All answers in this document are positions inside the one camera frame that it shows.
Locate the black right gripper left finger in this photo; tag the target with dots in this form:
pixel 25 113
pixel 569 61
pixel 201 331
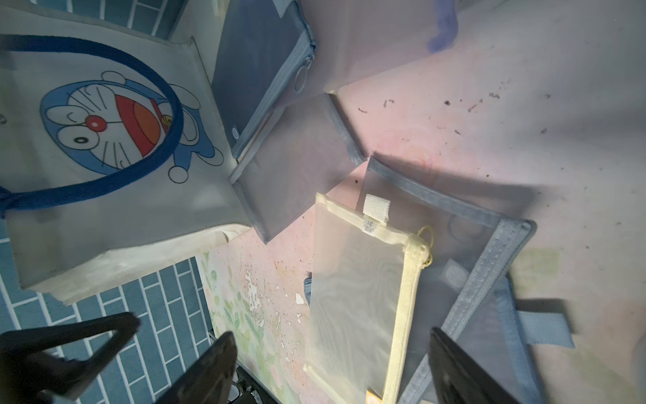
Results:
pixel 209 378

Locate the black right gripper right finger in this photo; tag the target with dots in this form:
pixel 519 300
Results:
pixel 458 378

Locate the small yellow trim pouch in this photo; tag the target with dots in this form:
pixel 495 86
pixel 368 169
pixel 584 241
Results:
pixel 363 295

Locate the white canvas tote bag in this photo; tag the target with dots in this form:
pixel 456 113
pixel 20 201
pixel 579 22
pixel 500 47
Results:
pixel 114 159

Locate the lower grey mesh pouch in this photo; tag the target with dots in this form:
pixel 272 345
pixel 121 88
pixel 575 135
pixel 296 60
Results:
pixel 303 150

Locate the grey blue zipper pouch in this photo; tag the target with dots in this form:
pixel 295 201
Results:
pixel 264 46

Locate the pale purple mesh pouch back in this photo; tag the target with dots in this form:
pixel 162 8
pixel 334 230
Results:
pixel 358 39

